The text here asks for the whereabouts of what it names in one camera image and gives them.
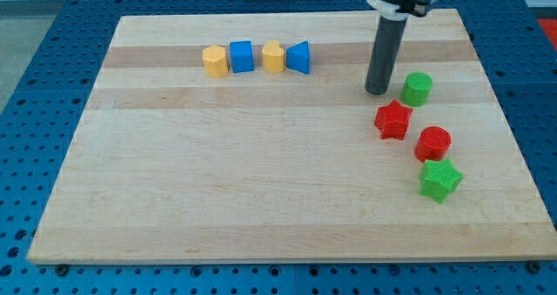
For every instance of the yellow heart block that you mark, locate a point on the yellow heart block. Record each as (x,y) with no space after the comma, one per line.
(273,56)

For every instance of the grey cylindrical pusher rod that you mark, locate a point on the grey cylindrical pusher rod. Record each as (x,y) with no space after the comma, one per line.
(384,53)

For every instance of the light wooden board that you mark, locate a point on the light wooden board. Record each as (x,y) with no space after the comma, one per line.
(171,166)

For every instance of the blue cube block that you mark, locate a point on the blue cube block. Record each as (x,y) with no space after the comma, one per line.
(241,56)

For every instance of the red star block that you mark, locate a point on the red star block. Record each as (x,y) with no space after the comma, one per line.
(393,120)

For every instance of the red cylinder block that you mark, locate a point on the red cylinder block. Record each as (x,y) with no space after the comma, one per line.
(433,144)

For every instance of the green star block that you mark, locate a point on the green star block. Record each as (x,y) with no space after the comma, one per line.
(438,179)

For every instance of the blue triangle block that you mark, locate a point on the blue triangle block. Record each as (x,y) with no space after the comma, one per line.
(298,57)

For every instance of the yellow hexagon block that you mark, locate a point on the yellow hexagon block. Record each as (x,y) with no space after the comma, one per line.
(215,62)

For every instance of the green cylinder block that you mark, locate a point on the green cylinder block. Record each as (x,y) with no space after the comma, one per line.
(416,89)

